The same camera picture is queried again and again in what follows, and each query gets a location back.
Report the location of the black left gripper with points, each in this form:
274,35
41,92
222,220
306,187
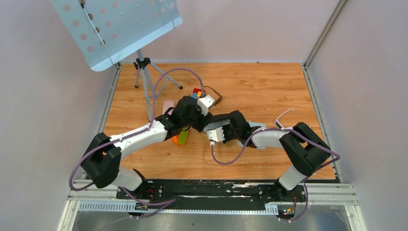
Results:
203,121

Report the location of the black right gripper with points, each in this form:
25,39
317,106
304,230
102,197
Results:
226,138

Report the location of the black glasses case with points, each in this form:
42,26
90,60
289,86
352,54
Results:
213,122

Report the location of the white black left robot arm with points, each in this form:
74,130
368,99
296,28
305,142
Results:
101,161

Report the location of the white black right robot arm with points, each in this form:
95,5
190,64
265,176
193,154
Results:
306,151

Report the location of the right blue cleaning cloth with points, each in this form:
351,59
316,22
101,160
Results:
254,124

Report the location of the green toy brick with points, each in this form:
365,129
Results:
183,136

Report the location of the colourful toy brick cube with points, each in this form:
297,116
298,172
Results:
197,93

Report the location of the pink glasses case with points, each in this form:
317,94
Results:
168,106

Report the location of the perforated music stand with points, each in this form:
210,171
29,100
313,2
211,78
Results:
108,31

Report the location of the brown frame sunglasses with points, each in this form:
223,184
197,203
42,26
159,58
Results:
214,93

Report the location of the orange ring toy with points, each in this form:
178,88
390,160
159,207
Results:
176,140

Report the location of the white frame sunglasses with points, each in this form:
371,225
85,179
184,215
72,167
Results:
289,118

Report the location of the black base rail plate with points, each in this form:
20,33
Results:
218,195

